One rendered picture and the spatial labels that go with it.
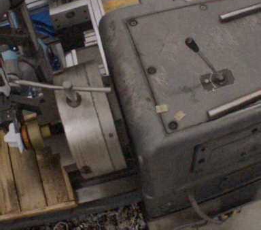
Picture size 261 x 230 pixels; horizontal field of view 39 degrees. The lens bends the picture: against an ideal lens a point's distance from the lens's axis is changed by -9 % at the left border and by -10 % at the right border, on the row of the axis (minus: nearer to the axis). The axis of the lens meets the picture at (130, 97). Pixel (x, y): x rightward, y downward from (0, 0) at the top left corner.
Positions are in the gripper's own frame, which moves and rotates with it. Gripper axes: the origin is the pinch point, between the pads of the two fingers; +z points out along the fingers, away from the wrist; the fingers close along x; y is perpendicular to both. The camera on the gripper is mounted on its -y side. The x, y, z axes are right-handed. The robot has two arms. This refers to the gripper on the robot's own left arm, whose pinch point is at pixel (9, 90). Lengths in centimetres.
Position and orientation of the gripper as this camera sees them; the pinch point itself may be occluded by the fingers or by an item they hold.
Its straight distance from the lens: 93.8
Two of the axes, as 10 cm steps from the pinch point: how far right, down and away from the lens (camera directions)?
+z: 1.7, 7.4, 6.4
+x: 2.4, 6.0, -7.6
